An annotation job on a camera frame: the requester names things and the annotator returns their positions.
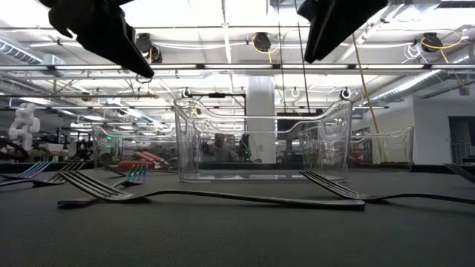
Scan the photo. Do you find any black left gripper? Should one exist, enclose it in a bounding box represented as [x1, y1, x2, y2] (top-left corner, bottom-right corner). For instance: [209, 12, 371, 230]
[39, 0, 155, 79]

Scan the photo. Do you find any pink handled silver fork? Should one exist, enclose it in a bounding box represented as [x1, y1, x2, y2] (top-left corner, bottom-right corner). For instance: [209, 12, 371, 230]
[111, 161, 157, 172]
[134, 150, 157, 162]
[142, 150, 168, 164]
[118, 159, 161, 168]

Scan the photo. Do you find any white building column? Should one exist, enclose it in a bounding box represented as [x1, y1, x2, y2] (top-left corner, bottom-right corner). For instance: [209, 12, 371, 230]
[246, 76, 278, 164]

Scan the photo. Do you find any clear plastic bin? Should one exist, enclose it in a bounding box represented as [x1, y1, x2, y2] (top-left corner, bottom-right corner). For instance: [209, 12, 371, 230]
[91, 125, 178, 171]
[350, 125, 416, 167]
[173, 96, 353, 183]

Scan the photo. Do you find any white humanoid robot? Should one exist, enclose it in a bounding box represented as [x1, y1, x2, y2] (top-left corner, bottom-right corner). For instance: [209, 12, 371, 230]
[7, 102, 41, 151]

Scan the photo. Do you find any black metal fork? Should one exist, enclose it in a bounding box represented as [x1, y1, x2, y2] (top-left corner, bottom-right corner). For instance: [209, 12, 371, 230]
[57, 170, 367, 211]
[0, 160, 85, 188]
[299, 169, 475, 205]

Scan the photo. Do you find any person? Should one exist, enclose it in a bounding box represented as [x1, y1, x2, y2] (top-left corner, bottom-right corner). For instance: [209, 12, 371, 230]
[209, 133, 238, 163]

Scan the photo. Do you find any black table mat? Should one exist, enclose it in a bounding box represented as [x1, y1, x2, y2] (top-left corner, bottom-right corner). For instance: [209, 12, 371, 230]
[0, 162, 475, 267]

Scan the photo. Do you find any black ceiling cable reel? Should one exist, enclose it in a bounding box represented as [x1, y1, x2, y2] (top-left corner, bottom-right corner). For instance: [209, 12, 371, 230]
[135, 32, 163, 64]
[252, 32, 272, 53]
[421, 32, 443, 53]

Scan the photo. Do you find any black hanging cable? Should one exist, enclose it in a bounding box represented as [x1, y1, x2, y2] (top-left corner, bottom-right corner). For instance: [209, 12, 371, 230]
[276, 0, 287, 112]

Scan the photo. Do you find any yellow cable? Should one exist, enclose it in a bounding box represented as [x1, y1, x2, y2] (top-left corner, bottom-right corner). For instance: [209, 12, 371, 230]
[350, 33, 387, 164]

